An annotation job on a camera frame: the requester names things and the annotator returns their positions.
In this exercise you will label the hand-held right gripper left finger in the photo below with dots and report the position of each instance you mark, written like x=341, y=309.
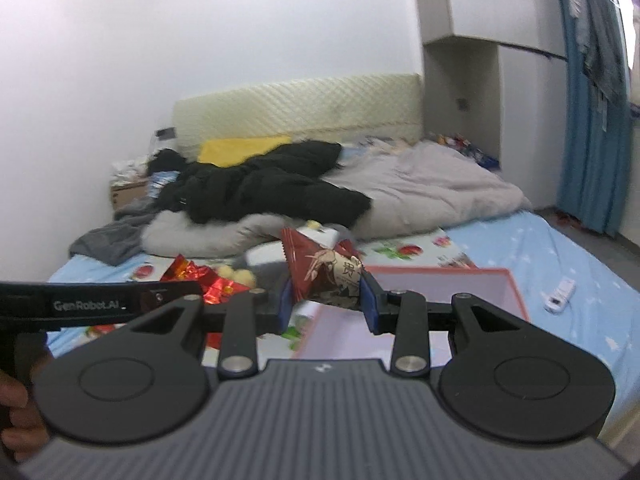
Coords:
x=286, y=305

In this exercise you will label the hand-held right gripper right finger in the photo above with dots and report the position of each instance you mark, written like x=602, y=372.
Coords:
x=369, y=305

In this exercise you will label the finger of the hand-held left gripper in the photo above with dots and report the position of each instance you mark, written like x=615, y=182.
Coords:
x=170, y=292

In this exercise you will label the orange cardboard box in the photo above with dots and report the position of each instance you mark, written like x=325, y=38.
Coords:
x=350, y=330

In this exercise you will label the shiny red foil packet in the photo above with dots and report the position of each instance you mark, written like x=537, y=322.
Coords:
x=200, y=277

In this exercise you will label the dark red snack packet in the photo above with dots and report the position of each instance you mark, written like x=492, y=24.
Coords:
x=320, y=270

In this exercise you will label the person's left hand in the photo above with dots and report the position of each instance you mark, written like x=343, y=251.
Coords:
x=17, y=420

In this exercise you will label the grey plush toy yellow ears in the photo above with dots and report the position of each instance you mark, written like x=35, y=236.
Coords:
x=265, y=265

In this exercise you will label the fruit print tablecloth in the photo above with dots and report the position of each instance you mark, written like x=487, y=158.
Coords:
x=415, y=252

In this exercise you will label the dark grey blanket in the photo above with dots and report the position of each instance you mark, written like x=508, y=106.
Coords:
x=110, y=242

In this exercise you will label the brown cardboard box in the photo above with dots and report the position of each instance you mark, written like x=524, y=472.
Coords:
x=127, y=195

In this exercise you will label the black padded jacket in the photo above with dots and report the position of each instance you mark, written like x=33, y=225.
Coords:
x=260, y=180

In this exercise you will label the white plastic bag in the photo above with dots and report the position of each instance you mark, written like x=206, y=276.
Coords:
x=125, y=170

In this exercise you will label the grey duvet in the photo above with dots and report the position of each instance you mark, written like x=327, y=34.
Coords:
x=425, y=185

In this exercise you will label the black cloth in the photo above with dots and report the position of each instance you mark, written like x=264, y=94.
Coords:
x=165, y=160

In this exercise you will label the yellow pillow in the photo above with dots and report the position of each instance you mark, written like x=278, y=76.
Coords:
x=235, y=149

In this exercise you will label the colourful snack packets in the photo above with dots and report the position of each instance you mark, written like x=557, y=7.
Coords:
x=460, y=146

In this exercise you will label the white remote control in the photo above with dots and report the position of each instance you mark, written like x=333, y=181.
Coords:
x=560, y=296

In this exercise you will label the cream quilted headboard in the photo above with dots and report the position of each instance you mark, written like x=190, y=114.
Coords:
x=300, y=110

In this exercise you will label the light blue bedsheet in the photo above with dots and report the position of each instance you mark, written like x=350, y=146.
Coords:
x=575, y=270

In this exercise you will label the blue curtain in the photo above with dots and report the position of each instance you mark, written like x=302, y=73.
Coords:
x=590, y=160

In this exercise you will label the white wardrobe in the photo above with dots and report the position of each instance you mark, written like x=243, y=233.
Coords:
x=475, y=0

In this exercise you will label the hanging grey clothes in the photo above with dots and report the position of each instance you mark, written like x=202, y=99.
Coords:
x=605, y=50

